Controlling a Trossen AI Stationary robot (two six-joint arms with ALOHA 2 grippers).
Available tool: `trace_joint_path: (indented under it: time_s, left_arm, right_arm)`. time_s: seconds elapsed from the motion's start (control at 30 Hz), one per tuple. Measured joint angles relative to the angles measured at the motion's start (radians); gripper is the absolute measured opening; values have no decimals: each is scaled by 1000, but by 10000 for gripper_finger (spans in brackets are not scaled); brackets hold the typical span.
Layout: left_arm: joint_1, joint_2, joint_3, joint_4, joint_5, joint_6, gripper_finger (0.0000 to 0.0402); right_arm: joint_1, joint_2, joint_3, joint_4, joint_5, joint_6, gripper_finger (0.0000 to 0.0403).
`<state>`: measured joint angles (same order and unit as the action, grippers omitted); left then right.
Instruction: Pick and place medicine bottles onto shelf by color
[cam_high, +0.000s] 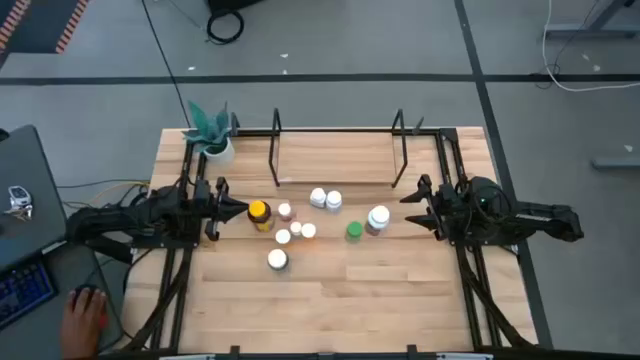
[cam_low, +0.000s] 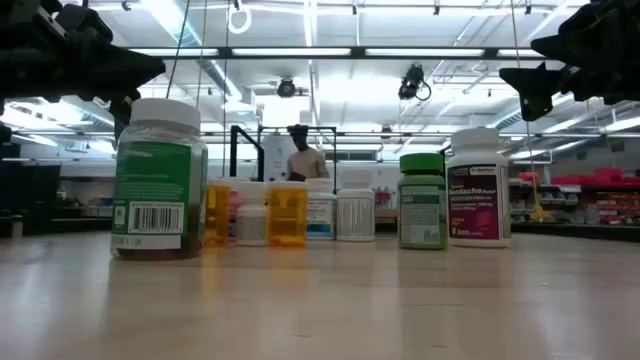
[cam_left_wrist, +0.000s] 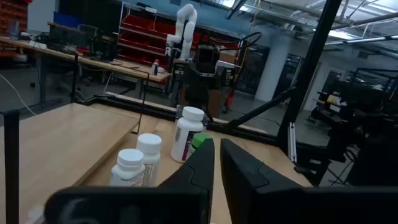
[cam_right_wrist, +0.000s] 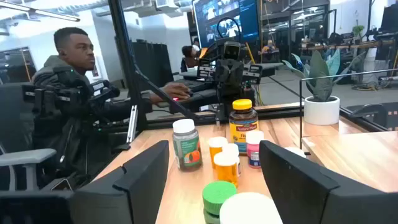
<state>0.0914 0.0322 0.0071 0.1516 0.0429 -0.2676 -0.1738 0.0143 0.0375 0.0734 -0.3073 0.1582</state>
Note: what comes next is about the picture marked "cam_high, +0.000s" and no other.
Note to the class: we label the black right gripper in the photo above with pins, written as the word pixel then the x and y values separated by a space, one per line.
pixel 447 212

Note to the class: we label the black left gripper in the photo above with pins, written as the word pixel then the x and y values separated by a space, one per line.
pixel 212 210

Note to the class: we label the brown bottle yellow cap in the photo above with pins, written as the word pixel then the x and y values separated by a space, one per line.
pixel 257 208

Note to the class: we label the white bottle maroon label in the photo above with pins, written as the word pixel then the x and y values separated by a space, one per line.
pixel 378 217

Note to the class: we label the small bottle maroon body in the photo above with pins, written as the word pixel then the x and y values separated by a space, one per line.
pixel 285 209

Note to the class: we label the tiny white cap bottle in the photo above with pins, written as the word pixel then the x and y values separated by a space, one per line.
pixel 295 227

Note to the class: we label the large bottle green orange label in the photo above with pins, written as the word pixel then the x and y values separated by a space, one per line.
pixel 277 259

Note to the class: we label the green cap bottle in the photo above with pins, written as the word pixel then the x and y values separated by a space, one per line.
pixel 354 229

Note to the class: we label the small orange pill bottle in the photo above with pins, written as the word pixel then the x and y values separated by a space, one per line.
pixel 283 236
pixel 308 230

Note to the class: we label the white medicine bottle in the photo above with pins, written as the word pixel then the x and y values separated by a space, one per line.
pixel 318 196

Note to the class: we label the white bottle blue label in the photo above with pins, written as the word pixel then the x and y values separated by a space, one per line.
pixel 333 198

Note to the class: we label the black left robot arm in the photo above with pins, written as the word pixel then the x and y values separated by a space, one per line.
pixel 150 212

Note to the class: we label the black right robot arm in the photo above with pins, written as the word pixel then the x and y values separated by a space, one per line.
pixel 540 217

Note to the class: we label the teal plant in white pot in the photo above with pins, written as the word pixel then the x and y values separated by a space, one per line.
pixel 220 152

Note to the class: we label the black computer mouse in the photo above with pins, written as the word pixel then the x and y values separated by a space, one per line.
pixel 86 288

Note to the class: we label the person's hand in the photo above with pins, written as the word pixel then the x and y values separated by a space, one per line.
pixel 82 325

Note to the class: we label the grey metal desk foot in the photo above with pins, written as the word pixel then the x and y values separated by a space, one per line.
pixel 617 162
pixel 590 32

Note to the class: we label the black equipment base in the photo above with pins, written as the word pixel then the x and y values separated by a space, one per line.
pixel 230 4

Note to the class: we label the grey desk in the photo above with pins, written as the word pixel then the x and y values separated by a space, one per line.
pixel 30 160

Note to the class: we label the key fob with keys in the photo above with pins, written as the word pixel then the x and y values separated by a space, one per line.
pixel 19 196

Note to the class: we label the backlit black keyboard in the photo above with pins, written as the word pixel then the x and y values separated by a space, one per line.
pixel 22 292

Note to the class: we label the black mat orange striped edge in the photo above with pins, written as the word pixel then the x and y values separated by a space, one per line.
pixel 40 25

